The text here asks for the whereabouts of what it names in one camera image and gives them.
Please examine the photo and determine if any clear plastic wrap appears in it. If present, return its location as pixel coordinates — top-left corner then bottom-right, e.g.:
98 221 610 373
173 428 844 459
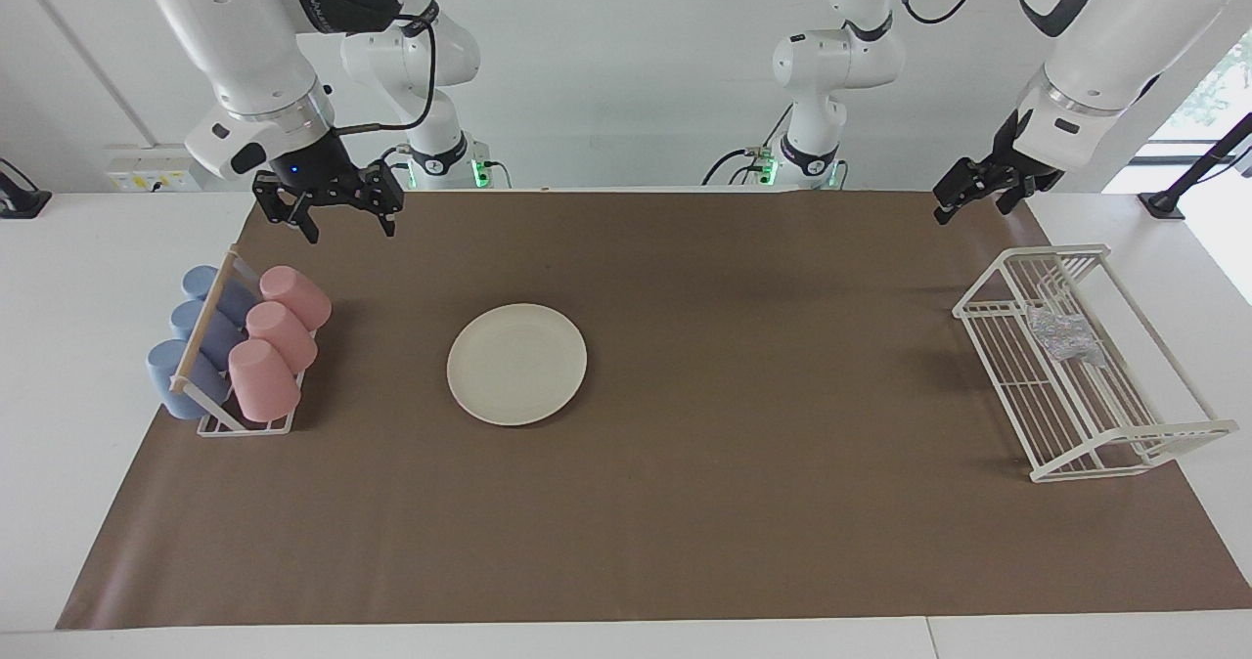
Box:
1026 306 1108 368

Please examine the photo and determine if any cream round plate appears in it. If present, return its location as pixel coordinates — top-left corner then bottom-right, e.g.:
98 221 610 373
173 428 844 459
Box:
447 303 589 427

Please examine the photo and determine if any pink plastic cup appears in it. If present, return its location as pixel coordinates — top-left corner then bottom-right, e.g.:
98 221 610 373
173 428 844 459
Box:
259 266 333 332
246 301 319 373
228 338 302 423

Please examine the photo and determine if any blue plastic cup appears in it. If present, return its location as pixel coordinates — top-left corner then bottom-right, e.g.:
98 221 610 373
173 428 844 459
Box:
170 299 247 369
182 266 259 326
147 339 233 419

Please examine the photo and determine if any white cup rack wooden bar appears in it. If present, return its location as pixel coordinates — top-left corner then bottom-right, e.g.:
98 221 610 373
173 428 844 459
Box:
169 245 306 437

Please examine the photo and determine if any black table clamp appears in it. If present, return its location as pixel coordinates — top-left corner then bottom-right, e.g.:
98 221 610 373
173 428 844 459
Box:
0 158 52 220

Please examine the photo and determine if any brown table mat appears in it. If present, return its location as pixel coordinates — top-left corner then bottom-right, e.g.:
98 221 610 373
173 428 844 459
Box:
56 190 1252 631

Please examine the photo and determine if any black right base cable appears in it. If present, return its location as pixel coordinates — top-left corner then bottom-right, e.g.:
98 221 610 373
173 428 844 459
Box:
370 146 414 191

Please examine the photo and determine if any black base cable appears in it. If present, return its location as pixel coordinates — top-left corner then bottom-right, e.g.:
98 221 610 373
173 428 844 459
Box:
370 146 414 191
701 102 795 188

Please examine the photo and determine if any black left base cable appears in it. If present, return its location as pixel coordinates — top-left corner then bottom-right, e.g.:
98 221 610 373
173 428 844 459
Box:
701 102 795 188

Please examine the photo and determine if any white wire dish rack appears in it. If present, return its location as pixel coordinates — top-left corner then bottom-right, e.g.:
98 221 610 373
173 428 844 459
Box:
953 243 1239 484

